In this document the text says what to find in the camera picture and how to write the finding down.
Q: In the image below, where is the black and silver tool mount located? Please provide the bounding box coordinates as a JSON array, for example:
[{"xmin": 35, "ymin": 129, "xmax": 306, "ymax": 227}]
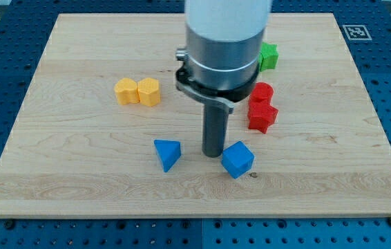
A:
[{"xmin": 175, "ymin": 48, "xmax": 258, "ymax": 114}]

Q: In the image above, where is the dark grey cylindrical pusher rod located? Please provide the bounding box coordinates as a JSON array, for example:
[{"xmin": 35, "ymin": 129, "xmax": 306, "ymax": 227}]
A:
[{"xmin": 202, "ymin": 104, "xmax": 229, "ymax": 158}]

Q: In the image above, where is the blue cube block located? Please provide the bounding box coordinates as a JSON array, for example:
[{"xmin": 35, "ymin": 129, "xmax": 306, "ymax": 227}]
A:
[{"xmin": 221, "ymin": 141, "xmax": 255, "ymax": 178}]

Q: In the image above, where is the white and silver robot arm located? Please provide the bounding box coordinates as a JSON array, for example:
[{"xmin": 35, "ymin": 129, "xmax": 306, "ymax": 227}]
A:
[{"xmin": 175, "ymin": 0, "xmax": 272, "ymax": 158}]

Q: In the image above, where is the red cylinder block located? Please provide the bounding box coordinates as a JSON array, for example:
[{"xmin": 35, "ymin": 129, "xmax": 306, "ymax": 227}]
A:
[{"xmin": 249, "ymin": 82, "xmax": 274, "ymax": 104}]

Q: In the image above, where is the red star block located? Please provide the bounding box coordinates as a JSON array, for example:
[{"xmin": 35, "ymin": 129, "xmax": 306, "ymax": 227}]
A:
[{"xmin": 247, "ymin": 102, "xmax": 278, "ymax": 133}]

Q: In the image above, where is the blue triangular prism block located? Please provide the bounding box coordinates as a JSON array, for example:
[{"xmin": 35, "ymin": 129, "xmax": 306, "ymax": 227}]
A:
[{"xmin": 153, "ymin": 140, "xmax": 181, "ymax": 172}]

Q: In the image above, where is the green star block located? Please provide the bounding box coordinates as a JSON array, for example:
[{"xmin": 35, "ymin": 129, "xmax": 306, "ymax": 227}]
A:
[{"xmin": 258, "ymin": 42, "xmax": 278, "ymax": 72}]

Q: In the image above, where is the yellow hexagon block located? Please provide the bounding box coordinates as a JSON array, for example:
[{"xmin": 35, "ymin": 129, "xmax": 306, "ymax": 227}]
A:
[{"xmin": 137, "ymin": 77, "xmax": 161, "ymax": 107}]

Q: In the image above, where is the yellow heart block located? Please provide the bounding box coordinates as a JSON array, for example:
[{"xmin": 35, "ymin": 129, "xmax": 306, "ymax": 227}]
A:
[{"xmin": 113, "ymin": 77, "xmax": 140, "ymax": 105}]

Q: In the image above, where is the light wooden board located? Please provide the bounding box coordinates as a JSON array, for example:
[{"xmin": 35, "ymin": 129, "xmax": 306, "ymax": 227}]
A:
[{"xmin": 0, "ymin": 13, "xmax": 391, "ymax": 219}]

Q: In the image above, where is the white fiducial marker tag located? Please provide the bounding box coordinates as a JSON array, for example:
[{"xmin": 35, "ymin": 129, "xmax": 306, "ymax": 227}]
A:
[{"xmin": 343, "ymin": 24, "xmax": 372, "ymax": 41}]

